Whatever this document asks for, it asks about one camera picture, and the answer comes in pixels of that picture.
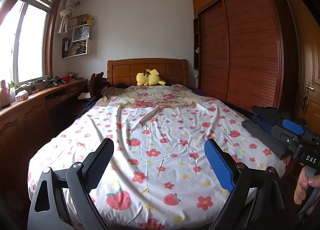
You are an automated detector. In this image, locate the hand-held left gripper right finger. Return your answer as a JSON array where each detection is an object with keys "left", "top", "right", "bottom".
[{"left": 204, "top": 139, "right": 292, "bottom": 230}]

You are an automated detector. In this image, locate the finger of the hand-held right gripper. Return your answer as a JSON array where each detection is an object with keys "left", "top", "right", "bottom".
[
  {"left": 272, "top": 125, "right": 301, "bottom": 151},
  {"left": 282, "top": 119, "right": 307, "bottom": 136}
]

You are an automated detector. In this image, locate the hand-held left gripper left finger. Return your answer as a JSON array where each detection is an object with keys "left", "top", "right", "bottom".
[{"left": 27, "top": 138, "right": 115, "bottom": 230}]

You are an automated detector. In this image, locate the black coat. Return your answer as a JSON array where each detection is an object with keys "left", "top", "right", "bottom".
[{"left": 251, "top": 105, "right": 290, "bottom": 127}]

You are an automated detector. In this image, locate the person's right hand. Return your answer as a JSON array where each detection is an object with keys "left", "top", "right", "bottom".
[{"left": 294, "top": 169, "right": 320, "bottom": 205}]

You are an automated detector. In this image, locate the folded grey garment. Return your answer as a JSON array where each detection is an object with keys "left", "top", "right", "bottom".
[{"left": 241, "top": 119, "right": 292, "bottom": 159}]

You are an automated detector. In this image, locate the folded navy garment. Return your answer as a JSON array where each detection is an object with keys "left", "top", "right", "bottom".
[{"left": 251, "top": 115, "right": 275, "bottom": 135}]

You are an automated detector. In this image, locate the bed with strawberry quilt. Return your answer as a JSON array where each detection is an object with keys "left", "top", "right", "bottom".
[{"left": 27, "top": 84, "right": 287, "bottom": 230}]

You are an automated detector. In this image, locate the wooden door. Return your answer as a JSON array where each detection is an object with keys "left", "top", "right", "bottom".
[{"left": 282, "top": 0, "right": 320, "bottom": 122}]

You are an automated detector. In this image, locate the wooden chair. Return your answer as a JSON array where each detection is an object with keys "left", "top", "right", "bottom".
[{"left": 89, "top": 72, "right": 110, "bottom": 98}]

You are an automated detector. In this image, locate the beige floral blanket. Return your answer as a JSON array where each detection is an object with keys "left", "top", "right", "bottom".
[{"left": 100, "top": 84, "right": 200, "bottom": 110}]

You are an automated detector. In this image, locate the wooden desk cabinet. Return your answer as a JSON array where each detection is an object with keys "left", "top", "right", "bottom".
[{"left": 0, "top": 78, "right": 89, "bottom": 163}]

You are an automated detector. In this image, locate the wooden wardrobe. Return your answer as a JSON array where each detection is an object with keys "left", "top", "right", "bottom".
[{"left": 192, "top": 0, "right": 300, "bottom": 113}]

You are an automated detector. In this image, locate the black gadget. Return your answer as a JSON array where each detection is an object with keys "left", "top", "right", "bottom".
[{"left": 45, "top": 76, "right": 63, "bottom": 88}]

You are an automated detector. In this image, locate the wooden bed headboard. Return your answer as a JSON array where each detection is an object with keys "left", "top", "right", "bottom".
[{"left": 107, "top": 58, "right": 190, "bottom": 87}]

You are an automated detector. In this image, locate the yellow plush toy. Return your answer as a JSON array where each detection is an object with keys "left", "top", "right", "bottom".
[{"left": 136, "top": 69, "right": 167, "bottom": 86}]

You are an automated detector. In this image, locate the tissue pack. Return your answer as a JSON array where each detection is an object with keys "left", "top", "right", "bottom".
[{"left": 15, "top": 90, "right": 29, "bottom": 102}]

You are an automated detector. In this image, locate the pink bottle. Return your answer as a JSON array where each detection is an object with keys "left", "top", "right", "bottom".
[{"left": 0, "top": 79, "right": 11, "bottom": 108}]

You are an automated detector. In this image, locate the row of books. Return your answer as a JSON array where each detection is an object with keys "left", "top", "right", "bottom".
[{"left": 62, "top": 38, "right": 87, "bottom": 58}]

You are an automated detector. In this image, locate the white paper bag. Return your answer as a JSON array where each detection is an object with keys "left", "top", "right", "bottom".
[{"left": 72, "top": 25, "right": 90, "bottom": 42}]

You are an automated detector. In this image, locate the window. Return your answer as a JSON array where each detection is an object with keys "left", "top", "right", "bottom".
[{"left": 0, "top": 0, "right": 54, "bottom": 90}]

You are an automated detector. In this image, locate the tied white curtain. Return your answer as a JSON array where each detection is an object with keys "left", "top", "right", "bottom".
[{"left": 58, "top": 0, "right": 80, "bottom": 34}]

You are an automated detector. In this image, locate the metal door handle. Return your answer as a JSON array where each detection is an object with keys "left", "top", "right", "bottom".
[{"left": 301, "top": 80, "right": 315, "bottom": 111}]

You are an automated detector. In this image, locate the white wall shelf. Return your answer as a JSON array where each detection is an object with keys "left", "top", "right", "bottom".
[{"left": 62, "top": 14, "right": 94, "bottom": 58}]

